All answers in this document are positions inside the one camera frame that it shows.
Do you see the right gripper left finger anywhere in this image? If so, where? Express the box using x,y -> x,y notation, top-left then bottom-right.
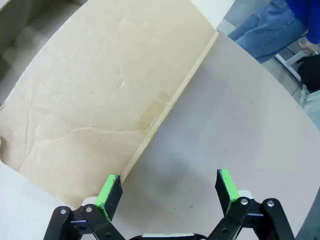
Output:
43,173 -> 136,240

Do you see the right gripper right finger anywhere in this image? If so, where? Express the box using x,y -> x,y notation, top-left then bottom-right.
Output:
207,168 -> 296,240

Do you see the brown cardboard box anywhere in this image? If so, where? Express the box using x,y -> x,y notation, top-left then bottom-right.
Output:
0,0 -> 220,210

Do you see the person's left forearm blue sleeve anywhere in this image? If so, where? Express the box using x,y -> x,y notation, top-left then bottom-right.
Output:
286,0 -> 320,45

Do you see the person's left hand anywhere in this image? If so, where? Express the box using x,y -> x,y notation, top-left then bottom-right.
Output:
299,38 -> 320,55

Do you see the black chair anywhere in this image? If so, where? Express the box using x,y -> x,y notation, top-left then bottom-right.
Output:
297,56 -> 320,92

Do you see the person in blue sweater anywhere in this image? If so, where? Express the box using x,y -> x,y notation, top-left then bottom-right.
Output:
226,0 -> 310,65

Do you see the white metal frame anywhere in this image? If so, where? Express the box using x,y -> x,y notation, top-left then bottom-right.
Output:
273,29 -> 310,82

